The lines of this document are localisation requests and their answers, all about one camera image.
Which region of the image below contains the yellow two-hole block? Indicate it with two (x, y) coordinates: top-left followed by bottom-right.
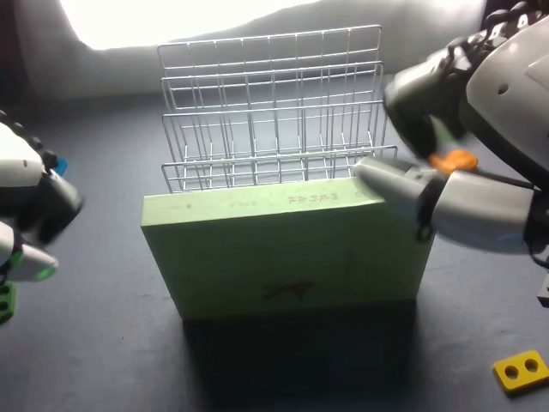
(492, 349), (549, 398)

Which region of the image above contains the grey table cloth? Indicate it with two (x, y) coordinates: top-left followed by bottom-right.
(0, 0), (549, 412)

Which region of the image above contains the wire dish rack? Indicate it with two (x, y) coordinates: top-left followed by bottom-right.
(156, 24), (399, 194)

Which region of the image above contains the white backdrop sheet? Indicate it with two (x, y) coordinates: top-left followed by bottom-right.
(57, 0), (490, 52)

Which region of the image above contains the orange curved toy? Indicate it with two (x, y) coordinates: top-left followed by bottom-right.
(427, 148), (480, 176)

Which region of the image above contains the green holed block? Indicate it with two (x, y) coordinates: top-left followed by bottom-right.
(0, 282), (18, 325)

